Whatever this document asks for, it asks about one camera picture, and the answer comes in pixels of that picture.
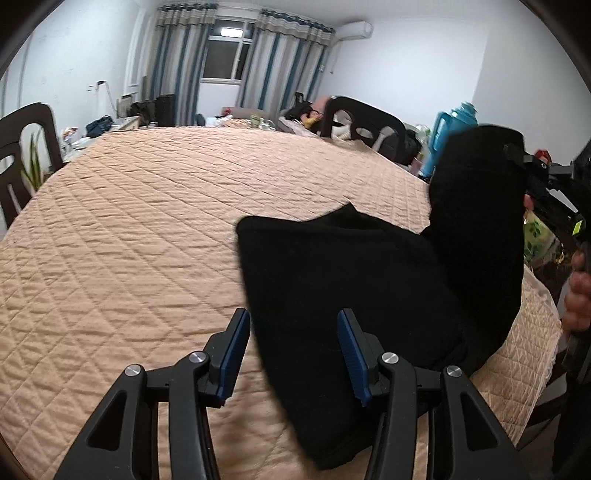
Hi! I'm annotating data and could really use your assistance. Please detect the blue thermos jug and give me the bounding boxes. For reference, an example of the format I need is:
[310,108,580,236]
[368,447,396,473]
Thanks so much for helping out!
[420,102,477,178]

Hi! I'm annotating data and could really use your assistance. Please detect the dark blue bag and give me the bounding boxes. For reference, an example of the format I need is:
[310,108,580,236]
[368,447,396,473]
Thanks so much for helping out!
[85,115,115,138]

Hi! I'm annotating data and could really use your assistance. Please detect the white air conditioner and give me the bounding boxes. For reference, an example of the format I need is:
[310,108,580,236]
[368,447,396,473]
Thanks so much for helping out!
[339,21,374,40]

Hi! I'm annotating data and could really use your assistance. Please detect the striped curtain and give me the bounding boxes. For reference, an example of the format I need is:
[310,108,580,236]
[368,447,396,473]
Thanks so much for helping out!
[147,4,218,126]
[235,8,335,118]

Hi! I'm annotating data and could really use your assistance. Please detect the green potted plant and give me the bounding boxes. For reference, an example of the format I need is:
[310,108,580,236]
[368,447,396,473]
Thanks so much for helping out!
[21,131,44,195]

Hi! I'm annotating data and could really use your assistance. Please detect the green leaf printed bag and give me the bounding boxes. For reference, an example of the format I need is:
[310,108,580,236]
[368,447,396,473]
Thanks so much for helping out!
[524,210,558,267]

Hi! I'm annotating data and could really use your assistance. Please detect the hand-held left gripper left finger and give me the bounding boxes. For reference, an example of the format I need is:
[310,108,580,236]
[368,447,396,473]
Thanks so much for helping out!
[53,308,252,480]

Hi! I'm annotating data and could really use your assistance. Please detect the dark wooden chair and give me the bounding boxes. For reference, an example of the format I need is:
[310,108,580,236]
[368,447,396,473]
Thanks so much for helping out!
[0,102,65,232]
[318,95,409,162]

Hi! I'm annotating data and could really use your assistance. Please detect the black pants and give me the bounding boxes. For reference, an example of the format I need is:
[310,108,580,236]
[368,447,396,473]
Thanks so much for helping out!
[236,124,529,472]

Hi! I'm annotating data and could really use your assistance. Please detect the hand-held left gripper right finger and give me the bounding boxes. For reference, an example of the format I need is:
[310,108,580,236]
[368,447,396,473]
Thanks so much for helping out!
[337,309,532,480]

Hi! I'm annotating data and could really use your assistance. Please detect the peach quilted blanket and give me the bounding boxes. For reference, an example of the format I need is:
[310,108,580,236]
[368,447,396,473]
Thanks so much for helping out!
[0,126,564,480]

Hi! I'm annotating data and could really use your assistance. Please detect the black backpack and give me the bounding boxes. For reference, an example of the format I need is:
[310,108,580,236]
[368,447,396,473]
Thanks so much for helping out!
[399,131,423,164]

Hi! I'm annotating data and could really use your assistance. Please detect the black bag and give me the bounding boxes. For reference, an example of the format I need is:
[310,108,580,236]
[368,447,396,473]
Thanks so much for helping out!
[129,100,158,125]

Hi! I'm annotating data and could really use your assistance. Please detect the window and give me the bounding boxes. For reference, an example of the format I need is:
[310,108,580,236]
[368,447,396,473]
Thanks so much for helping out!
[202,16,256,84]

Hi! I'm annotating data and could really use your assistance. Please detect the grey sofa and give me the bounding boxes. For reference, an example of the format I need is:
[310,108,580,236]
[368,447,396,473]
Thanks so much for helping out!
[222,106,282,127]

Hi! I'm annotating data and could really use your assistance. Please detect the person's right hand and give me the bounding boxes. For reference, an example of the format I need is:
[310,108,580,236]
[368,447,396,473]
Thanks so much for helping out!
[562,251,591,334]

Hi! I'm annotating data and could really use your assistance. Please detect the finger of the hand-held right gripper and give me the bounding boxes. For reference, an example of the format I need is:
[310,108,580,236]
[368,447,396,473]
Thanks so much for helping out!
[503,143,552,185]

